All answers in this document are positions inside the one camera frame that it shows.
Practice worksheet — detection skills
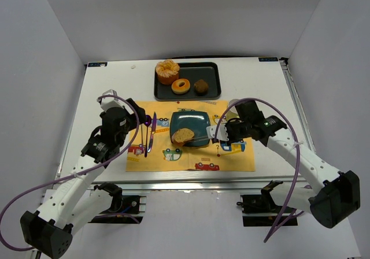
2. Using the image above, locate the sliced seeded bread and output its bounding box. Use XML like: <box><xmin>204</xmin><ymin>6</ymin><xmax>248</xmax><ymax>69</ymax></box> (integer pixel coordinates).
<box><xmin>171</xmin><ymin>128</ymin><xmax>195</xmax><ymax>145</ymax></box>

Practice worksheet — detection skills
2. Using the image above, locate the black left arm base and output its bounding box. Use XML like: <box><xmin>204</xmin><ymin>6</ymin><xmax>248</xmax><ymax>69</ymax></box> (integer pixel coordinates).
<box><xmin>90</xmin><ymin>183</ymin><xmax>146</xmax><ymax>224</ymax></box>

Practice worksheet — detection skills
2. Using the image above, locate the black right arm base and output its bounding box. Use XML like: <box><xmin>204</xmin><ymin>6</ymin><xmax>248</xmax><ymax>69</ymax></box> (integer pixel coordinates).
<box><xmin>236</xmin><ymin>183</ymin><xmax>282</xmax><ymax>228</ymax></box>

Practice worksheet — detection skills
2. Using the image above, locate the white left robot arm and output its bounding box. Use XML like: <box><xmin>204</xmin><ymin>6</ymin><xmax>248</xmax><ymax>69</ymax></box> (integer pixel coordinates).
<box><xmin>20</xmin><ymin>95</ymin><xmax>146</xmax><ymax>258</ymax></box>

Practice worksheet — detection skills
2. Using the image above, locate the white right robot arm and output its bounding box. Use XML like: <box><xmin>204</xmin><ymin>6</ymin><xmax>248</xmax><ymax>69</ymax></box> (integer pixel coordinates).
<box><xmin>225</xmin><ymin>98</ymin><xmax>360</xmax><ymax>228</ymax></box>

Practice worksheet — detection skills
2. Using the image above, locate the purple iridescent spoon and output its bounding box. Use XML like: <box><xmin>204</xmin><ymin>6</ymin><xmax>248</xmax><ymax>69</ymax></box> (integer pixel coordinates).
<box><xmin>144</xmin><ymin>115</ymin><xmax>152</xmax><ymax>158</ymax></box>

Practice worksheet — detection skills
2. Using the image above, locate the iridescent table knife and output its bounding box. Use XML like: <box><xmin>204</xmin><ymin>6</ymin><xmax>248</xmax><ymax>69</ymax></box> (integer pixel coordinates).
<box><xmin>147</xmin><ymin>112</ymin><xmax>157</xmax><ymax>153</ymax></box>

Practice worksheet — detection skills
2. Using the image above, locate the pale yellow mug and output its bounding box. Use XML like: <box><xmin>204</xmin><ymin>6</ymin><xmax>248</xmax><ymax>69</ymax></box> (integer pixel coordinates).
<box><xmin>225</xmin><ymin>99</ymin><xmax>239</xmax><ymax>121</ymax></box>

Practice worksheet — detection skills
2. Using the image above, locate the yellow vehicle print placemat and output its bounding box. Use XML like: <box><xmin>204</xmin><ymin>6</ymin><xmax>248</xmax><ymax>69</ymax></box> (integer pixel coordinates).
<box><xmin>126</xmin><ymin>101</ymin><xmax>255</xmax><ymax>172</ymax></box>

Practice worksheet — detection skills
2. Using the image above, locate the orange glazed donut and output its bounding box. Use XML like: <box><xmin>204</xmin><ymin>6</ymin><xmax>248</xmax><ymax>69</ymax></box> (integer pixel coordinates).
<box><xmin>171</xmin><ymin>79</ymin><xmax>191</xmax><ymax>95</ymax></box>

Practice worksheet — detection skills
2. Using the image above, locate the large orange swirl bun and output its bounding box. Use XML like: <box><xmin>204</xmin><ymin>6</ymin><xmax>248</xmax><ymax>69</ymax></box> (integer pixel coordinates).
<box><xmin>155</xmin><ymin>59</ymin><xmax>180</xmax><ymax>86</ymax></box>

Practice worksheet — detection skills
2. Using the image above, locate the teal square plate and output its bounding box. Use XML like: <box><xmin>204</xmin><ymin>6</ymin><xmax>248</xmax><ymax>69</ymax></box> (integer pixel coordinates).
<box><xmin>170</xmin><ymin>111</ymin><xmax>210</xmax><ymax>138</ymax></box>

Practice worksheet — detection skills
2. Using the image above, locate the left blue corner label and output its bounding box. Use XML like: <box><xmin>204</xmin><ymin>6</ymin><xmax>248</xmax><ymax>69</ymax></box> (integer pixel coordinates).
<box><xmin>87</xmin><ymin>62</ymin><xmax>108</xmax><ymax>68</ymax></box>

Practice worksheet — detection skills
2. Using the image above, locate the blue corner label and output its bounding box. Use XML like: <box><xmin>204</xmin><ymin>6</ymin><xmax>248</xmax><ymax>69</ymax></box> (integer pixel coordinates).
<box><xmin>258</xmin><ymin>57</ymin><xmax>279</xmax><ymax>62</ymax></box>
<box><xmin>87</xmin><ymin>62</ymin><xmax>108</xmax><ymax>68</ymax></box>

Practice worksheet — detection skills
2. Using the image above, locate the brown chocolate muffin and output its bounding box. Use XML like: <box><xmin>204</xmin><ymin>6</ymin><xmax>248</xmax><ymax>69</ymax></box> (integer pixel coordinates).
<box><xmin>194</xmin><ymin>79</ymin><xmax>209</xmax><ymax>95</ymax></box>

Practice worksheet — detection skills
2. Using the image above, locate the right blue corner label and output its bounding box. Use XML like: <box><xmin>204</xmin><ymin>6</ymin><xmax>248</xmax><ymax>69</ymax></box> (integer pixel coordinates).
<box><xmin>258</xmin><ymin>57</ymin><xmax>279</xmax><ymax>62</ymax></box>

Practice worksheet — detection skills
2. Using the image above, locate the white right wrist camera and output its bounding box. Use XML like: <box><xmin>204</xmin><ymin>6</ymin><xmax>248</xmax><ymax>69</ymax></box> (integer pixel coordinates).
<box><xmin>206</xmin><ymin>123</ymin><xmax>229</xmax><ymax>142</ymax></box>

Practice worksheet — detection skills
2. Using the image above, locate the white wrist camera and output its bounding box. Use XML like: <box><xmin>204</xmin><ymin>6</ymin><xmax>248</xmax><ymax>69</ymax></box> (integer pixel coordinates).
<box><xmin>97</xmin><ymin>89</ymin><xmax>125</xmax><ymax>113</ymax></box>
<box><xmin>206</xmin><ymin>123</ymin><xmax>229</xmax><ymax>142</ymax></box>

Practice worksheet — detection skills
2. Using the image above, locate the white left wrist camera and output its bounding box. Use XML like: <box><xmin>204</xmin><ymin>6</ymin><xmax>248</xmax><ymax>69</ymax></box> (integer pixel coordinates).
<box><xmin>97</xmin><ymin>89</ymin><xmax>125</xmax><ymax>113</ymax></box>

